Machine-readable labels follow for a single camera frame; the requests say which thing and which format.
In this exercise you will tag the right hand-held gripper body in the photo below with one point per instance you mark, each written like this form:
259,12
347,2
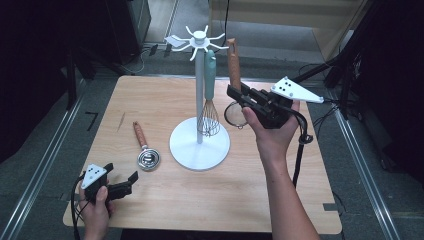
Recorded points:
293,90

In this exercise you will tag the black metal stand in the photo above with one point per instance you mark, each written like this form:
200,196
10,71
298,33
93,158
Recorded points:
71,83
346,66

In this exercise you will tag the metal floor rail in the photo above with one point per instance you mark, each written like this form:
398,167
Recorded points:
363,173
40,173

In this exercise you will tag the person's left hand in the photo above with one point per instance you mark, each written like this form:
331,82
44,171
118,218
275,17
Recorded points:
96,216

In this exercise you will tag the black cabinet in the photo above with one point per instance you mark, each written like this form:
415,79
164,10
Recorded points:
128,30

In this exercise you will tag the person's right hand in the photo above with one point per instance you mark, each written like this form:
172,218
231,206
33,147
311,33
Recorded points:
273,143

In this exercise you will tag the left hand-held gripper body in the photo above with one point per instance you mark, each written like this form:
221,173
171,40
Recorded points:
93,175

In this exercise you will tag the white utensil rack stand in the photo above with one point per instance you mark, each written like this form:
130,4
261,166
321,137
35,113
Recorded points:
200,153

